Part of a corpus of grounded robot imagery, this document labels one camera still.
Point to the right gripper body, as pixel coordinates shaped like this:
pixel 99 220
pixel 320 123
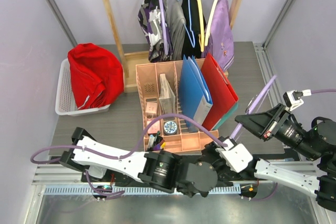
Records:
pixel 286 131

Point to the lilac hanger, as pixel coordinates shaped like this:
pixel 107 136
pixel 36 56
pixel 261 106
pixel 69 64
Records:
pixel 254 102
pixel 164 29

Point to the red trousers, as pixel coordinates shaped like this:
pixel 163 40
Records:
pixel 96 75

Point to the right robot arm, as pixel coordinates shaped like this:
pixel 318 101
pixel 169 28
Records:
pixel 313 173

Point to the cream yellow hanger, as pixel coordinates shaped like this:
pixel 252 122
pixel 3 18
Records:
pixel 201 22

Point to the blue hanger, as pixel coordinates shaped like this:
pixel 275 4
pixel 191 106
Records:
pixel 189 30

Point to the teal folder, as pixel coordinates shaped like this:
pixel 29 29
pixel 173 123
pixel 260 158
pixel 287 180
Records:
pixel 226 116

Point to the red file folder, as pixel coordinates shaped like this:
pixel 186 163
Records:
pixel 222 93

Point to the blue file folder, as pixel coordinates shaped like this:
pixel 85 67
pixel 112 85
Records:
pixel 193 93

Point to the lilac purple garment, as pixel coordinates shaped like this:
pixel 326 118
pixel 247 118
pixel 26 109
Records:
pixel 220 41

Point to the round patterned tin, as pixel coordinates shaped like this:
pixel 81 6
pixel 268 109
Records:
pixel 170 128

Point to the beige book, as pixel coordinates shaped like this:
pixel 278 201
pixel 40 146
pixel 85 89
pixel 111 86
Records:
pixel 167 96

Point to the pink socket cube lower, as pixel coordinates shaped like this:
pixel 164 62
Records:
pixel 154 128

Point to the pink socket cube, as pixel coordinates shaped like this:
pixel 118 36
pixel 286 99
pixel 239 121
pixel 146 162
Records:
pixel 154 128
pixel 151 108

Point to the black garment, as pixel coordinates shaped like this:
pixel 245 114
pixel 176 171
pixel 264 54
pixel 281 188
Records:
pixel 187 50

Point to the pens in organizer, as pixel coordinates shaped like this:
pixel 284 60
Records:
pixel 156 142

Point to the pink desk organizer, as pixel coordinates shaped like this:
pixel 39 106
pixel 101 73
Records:
pixel 148 82

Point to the pink socket cube upper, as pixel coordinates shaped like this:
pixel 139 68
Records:
pixel 151 108

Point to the grey garment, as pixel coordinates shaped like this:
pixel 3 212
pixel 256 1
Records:
pixel 177 30

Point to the purple camouflage garment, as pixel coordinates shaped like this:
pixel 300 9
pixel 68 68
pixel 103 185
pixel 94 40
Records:
pixel 149 18

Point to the white plastic basket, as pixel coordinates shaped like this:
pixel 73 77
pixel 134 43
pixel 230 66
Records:
pixel 65 102

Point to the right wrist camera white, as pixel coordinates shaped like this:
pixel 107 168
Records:
pixel 293 99

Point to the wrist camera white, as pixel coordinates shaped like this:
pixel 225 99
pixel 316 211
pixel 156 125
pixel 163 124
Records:
pixel 293 99
pixel 237 156

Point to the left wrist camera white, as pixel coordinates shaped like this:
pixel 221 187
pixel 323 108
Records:
pixel 237 156

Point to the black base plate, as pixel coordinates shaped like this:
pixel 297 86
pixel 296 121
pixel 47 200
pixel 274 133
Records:
pixel 166 171

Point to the white slotted cable duct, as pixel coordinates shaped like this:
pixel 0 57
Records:
pixel 128 191

